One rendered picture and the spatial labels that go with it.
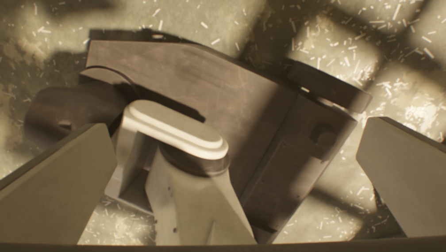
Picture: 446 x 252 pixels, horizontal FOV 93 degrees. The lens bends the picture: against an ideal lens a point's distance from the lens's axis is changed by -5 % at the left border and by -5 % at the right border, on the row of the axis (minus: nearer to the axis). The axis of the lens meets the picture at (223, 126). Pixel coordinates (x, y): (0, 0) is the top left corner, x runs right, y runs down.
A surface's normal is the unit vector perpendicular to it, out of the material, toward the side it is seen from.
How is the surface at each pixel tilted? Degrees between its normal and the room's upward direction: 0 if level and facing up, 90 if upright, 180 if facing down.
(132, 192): 90
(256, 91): 0
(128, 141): 0
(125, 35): 0
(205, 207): 90
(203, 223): 90
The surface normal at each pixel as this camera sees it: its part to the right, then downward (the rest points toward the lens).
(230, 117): -0.12, 0.34
